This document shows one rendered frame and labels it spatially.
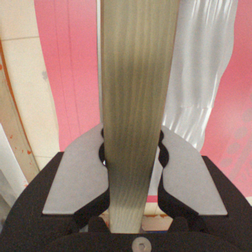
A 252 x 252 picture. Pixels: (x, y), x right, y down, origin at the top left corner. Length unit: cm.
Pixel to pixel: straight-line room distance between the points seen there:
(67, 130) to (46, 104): 4
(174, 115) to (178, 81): 4
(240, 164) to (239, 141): 5
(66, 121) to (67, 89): 4
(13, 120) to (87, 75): 11
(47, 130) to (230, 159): 29
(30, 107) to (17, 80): 4
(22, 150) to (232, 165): 34
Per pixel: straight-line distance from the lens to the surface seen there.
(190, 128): 20
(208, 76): 19
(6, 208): 35
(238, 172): 32
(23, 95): 21
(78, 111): 19
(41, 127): 22
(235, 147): 27
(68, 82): 18
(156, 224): 35
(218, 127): 23
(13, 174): 26
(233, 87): 21
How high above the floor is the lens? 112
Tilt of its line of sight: 60 degrees down
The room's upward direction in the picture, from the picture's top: 180 degrees clockwise
